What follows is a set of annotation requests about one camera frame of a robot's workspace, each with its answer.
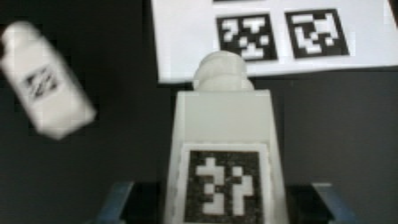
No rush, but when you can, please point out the white table leg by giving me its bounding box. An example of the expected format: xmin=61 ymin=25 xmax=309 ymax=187
xmin=0 ymin=21 xmax=96 ymax=140
xmin=162 ymin=51 xmax=290 ymax=224

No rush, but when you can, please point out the paper sheet with markers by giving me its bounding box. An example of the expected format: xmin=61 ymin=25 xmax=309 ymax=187
xmin=151 ymin=0 xmax=398 ymax=83

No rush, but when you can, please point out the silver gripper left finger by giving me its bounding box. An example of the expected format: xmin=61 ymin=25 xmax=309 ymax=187
xmin=87 ymin=182 xmax=135 ymax=224

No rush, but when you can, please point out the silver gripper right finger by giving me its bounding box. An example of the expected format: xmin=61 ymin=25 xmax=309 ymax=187
xmin=311 ymin=183 xmax=363 ymax=224

